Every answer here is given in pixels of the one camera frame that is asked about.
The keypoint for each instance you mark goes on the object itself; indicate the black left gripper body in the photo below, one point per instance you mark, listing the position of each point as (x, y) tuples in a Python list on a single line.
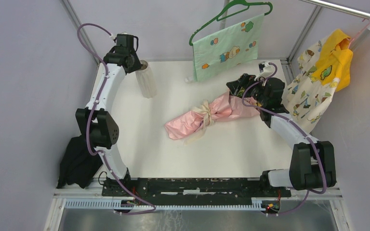
[(132, 53)]

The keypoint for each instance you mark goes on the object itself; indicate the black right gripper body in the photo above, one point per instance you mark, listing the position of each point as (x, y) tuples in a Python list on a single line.
[(256, 91)]

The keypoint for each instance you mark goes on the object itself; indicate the pink paper flower bouquet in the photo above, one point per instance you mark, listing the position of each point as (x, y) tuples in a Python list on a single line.
[(194, 123)]

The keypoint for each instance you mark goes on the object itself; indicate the white ribbed ceramic vase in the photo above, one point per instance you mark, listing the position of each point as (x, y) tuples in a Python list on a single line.
[(146, 80)]

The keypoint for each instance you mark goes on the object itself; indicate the cream printed ribbon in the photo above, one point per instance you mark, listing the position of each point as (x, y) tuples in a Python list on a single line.
[(205, 110)]

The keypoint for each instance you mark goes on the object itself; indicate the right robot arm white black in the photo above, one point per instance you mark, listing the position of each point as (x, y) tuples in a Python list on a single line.
[(312, 165)]

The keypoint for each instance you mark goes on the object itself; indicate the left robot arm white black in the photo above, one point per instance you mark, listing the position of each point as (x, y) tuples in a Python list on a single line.
[(95, 121)]

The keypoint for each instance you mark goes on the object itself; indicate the green cartoon print cloth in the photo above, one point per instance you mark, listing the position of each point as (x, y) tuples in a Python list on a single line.
[(226, 48)]

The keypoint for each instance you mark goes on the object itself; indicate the yellow cartoon child shirt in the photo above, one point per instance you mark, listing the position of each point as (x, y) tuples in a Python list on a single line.
[(324, 69)]

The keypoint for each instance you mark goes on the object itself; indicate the green plastic hanger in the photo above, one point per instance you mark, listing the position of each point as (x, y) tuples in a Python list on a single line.
[(224, 13)]

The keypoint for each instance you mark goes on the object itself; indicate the pink plastic hanger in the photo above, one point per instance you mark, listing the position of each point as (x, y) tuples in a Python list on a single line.
[(358, 34)]

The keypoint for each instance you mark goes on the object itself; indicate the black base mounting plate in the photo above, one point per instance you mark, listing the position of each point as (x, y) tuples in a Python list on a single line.
[(193, 191)]

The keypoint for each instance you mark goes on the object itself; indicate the black cloth bundle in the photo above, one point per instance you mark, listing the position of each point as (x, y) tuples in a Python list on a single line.
[(78, 166)]

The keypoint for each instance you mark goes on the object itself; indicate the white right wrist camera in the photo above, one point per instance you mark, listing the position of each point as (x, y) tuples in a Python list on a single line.
[(266, 69)]

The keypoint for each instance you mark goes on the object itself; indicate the white slotted cable duct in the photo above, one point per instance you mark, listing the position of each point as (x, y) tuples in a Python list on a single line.
[(119, 204)]

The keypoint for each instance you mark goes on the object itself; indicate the metal clothes rail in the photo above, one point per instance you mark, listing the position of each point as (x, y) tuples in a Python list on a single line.
[(341, 8)]

